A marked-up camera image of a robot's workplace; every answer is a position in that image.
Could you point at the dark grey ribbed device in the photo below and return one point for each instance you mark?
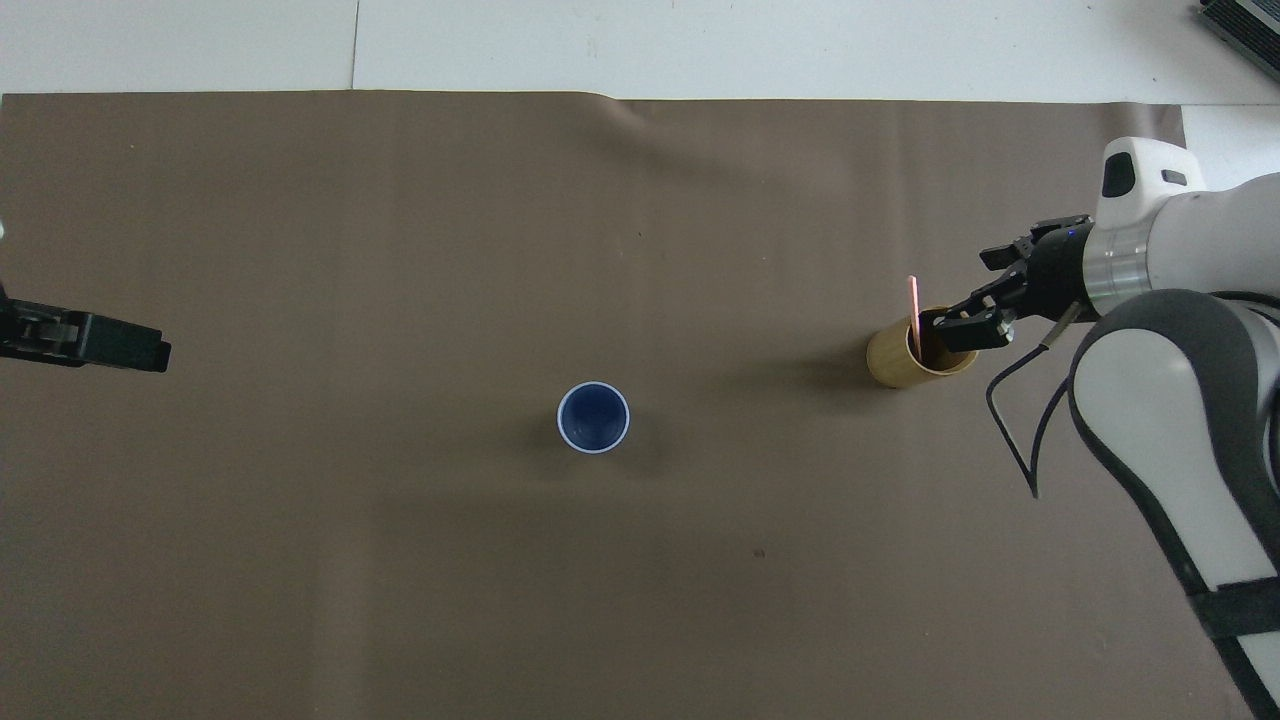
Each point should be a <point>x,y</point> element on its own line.
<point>1248,22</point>

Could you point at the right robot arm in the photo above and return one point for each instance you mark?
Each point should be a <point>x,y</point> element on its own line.
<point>1170,400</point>

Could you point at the blue cup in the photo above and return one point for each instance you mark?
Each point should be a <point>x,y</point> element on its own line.
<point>593,417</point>

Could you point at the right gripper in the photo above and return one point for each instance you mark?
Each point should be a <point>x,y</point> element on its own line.
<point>1058,275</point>

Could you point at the yellow cup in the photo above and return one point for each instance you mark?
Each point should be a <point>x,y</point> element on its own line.
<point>895,362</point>

